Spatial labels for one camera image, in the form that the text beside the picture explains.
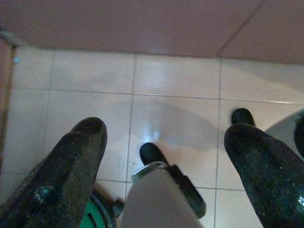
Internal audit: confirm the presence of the brown wooden frame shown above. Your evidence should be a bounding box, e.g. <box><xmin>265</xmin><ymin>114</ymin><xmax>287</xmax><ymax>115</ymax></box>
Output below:
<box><xmin>0</xmin><ymin>40</ymin><xmax>15</xmax><ymax>152</ymax></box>

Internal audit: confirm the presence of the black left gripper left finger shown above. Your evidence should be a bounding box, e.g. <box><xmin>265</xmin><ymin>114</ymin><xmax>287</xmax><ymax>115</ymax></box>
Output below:
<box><xmin>0</xmin><ymin>116</ymin><xmax>108</xmax><ymax>228</ymax></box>

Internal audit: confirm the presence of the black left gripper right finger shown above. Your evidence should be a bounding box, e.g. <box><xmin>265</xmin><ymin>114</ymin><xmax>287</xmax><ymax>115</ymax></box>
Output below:
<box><xmin>224</xmin><ymin>123</ymin><xmax>304</xmax><ymax>228</ymax></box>

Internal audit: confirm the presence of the green round black-rimmed object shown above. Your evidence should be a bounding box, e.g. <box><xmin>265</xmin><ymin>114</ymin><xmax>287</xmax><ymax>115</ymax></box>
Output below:
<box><xmin>80</xmin><ymin>190</ymin><xmax>124</xmax><ymax>228</ymax></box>

